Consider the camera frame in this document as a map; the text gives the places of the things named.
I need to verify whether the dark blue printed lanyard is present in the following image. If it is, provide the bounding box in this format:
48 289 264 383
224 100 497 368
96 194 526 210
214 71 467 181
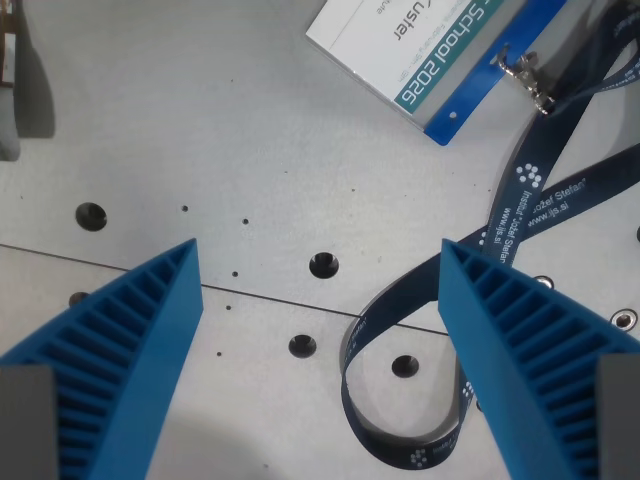
340 0 640 471

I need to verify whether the brown wooden object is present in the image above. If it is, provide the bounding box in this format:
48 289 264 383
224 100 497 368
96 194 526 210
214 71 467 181
0 0 22 87

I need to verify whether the metal lanyard clip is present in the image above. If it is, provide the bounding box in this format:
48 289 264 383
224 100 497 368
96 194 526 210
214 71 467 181
492 48 557 117

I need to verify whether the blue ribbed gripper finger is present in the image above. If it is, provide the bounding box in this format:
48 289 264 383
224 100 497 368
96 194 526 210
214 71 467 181
437 238 640 480
0 237 205 480

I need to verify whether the white name badge blue holder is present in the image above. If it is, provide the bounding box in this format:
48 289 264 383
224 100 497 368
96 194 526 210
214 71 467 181
305 0 571 147

